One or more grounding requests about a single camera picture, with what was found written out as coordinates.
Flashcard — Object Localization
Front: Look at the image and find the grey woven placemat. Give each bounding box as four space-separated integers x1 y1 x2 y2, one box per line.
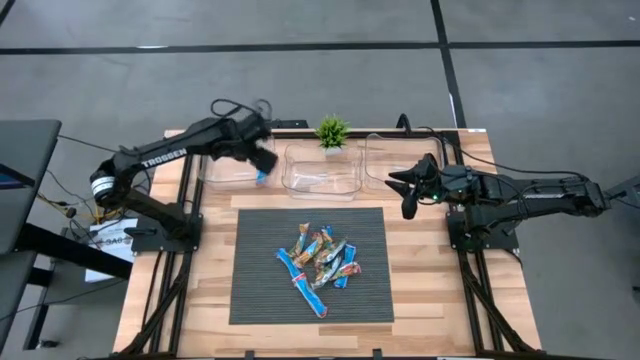
228 207 395 326

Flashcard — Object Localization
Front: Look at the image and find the silver green granola bar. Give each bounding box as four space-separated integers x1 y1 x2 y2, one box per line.
310 255 343 290
313 238 348 266

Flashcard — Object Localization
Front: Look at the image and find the grey stand leg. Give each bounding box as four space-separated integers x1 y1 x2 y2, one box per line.
604 173 640 207

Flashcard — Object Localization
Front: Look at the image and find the dark device blue screen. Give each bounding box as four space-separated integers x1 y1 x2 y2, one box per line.
0 163 36 191

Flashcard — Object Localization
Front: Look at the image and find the blue snack bar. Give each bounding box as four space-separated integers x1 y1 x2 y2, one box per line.
292 272 329 320

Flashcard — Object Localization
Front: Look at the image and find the black aluminium table frame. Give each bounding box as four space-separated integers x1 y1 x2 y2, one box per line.
117 128 539 360

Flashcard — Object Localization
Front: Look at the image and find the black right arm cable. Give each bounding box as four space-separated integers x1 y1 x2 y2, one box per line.
439 133 591 182

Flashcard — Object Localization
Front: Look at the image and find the grey desk top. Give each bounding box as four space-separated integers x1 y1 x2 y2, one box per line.
0 249 39 351
0 118 63 256

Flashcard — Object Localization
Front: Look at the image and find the clear plastic container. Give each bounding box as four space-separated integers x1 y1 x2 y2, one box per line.
363 132 445 194
198 134 277 190
281 143 364 202

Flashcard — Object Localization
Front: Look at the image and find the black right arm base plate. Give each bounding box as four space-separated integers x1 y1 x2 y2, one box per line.
446 209 520 251

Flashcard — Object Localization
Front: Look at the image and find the white paper sheet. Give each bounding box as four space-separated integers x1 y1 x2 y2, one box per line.
83 217 140 284

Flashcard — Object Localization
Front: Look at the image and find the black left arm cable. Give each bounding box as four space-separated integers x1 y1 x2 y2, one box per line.
209 97 274 121

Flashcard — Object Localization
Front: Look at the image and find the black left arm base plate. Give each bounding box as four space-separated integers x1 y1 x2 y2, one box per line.
124 213 204 254

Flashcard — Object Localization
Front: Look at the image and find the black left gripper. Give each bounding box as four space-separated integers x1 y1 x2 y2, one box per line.
223 110 280 175

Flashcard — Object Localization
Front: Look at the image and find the black power strip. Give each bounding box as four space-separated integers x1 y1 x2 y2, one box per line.
269 118 310 130

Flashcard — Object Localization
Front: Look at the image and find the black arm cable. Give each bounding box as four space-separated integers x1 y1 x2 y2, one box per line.
439 133 591 182
209 97 274 121

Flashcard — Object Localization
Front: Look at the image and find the thin black floor cable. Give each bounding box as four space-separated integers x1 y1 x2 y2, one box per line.
0 278 127 322

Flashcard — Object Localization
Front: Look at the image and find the small green potted plant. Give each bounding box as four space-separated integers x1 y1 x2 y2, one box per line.
314 114 352 156

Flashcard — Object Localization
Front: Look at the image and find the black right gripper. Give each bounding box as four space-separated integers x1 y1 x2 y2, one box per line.
383 153 481 221

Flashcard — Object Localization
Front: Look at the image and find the black desk frame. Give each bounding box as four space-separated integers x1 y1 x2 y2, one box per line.
14 222 134 351

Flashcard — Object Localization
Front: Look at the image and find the yellow cable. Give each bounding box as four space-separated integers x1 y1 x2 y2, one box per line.
37 192 124 224

